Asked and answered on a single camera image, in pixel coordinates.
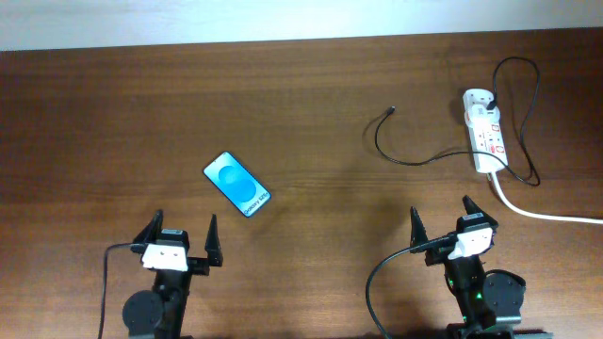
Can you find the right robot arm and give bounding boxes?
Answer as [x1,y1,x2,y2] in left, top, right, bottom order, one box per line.
[410,196,554,339]

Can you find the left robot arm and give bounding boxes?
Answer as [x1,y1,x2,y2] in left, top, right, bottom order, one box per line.
[122,210,223,339]

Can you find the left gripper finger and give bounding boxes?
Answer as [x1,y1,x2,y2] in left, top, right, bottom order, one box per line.
[133,209,163,245]
[204,214,223,267]

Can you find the white USB charger adapter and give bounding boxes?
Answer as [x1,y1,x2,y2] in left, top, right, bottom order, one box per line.
[464,105,500,129]

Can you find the black USB charging cable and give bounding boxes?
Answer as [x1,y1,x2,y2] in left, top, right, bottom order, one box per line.
[374,56,542,187]

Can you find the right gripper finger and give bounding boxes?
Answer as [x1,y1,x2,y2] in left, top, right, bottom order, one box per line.
[410,206,429,253]
[463,195,497,225]

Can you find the blue Galaxy smartphone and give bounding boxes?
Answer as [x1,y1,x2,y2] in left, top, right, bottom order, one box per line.
[204,152,271,218]

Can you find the white power strip cord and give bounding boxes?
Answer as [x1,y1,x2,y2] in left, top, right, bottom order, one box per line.
[487,171,603,225]

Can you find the white power strip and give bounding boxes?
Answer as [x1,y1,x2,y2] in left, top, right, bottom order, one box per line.
[463,89,508,174]

